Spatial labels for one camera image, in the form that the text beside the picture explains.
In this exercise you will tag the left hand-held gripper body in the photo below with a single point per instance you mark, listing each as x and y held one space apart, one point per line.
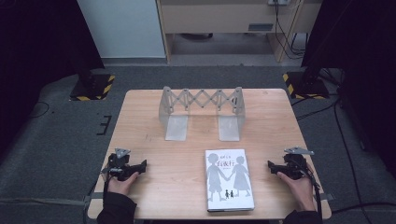
120 165

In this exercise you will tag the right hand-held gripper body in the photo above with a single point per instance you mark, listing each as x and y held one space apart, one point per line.
294 166

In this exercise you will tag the white book with grey figures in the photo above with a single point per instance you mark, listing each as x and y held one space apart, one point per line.
229 180

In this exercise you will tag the expandable metal book rack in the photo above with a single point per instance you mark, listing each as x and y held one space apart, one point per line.
202 102

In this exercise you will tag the person's left hand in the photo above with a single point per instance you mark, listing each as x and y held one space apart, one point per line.
122 186

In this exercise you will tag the person's right hand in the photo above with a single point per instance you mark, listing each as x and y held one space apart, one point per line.
299 191

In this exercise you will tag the grey tape strip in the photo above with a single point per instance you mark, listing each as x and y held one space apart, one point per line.
93 197
327 196

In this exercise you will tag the black stand base hazard stripes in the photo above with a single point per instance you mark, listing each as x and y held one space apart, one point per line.
93 87
306 85

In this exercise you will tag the black curtain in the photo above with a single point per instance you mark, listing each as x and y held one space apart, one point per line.
364 62
40 46

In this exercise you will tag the white cabinet panel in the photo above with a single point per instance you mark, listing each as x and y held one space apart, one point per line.
121 28

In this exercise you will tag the light wooden desk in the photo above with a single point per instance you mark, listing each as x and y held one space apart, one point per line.
218 15

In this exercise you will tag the white power strip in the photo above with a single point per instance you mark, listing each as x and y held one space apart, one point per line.
277 2

